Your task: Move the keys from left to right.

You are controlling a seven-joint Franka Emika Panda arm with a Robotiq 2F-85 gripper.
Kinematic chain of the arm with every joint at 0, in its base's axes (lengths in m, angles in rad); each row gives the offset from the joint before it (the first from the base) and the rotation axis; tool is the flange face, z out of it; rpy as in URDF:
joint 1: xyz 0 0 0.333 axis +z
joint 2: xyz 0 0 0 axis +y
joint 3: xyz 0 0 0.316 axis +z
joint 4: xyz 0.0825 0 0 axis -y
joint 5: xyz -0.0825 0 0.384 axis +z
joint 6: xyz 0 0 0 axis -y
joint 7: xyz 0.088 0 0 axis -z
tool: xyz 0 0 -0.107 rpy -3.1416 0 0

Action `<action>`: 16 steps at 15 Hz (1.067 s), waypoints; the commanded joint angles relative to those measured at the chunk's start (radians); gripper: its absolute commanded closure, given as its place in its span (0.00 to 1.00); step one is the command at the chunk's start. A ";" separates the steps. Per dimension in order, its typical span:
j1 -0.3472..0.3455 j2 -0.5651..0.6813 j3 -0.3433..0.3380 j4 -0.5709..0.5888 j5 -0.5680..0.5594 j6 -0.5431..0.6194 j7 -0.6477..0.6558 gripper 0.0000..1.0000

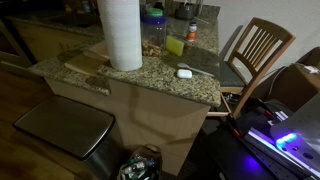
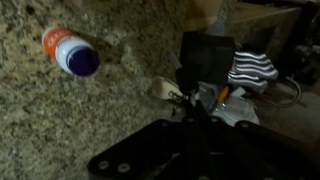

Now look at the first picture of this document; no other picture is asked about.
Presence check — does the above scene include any grey chair cushion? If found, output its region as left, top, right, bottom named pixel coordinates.
left=218, top=60, right=247, bottom=88

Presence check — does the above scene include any yellow green sponge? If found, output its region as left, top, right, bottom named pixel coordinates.
left=164, top=34, right=185, bottom=57

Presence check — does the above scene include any beige island cabinet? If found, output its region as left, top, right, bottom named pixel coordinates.
left=44, top=77, right=212, bottom=177

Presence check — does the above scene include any metal canister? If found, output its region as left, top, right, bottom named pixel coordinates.
left=175, top=2, right=198, bottom=20

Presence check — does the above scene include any white earbuds case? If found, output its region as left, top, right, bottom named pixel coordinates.
left=176, top=68, right=193, bottom=80

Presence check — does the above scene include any white paper towel roll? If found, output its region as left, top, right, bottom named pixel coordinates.
left=96, top=0, right=144, bottom=72

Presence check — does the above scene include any clear jar purple lid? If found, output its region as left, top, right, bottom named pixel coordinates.
left=140, top=13, right=168, bottom=57

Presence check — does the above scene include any wooden cutting board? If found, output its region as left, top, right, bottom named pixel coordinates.
left=64, top=40, right=111, bottom=77

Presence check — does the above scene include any grey spoon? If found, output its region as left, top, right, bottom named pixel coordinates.
left=176, top=62, right=215, bottom=78

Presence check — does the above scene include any stainless steel trash can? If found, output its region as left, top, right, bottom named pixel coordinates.
left=13, top=95, right=118, bottom=180

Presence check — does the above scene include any grey robot base blue light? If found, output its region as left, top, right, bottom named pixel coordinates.
left=269, top=93, right=320, bottom=175

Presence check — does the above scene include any small bottle orange label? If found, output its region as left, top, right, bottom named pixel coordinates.
left=185, top=21, right=198, bottom=43

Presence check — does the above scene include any brown cardboard box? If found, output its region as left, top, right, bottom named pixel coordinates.
left=266, top=46, right=320, bottom=113

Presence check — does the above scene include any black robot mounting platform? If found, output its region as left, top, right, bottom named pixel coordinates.
left=213, top=98, right=320, bottom=180

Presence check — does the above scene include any wooden slat-back chair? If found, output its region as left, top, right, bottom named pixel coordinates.
left=219, top=17, right=297, bottom=119

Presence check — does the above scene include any white cable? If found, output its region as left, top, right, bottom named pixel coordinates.
left=268, top=63, right=320, bottom=98

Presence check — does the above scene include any green lidded container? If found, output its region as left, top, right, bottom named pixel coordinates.
left=145, top=7, right=164, bottom=18

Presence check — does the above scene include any bag of recyclables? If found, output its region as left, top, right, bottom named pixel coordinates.
left=118, top=144, right=163, bottom=180

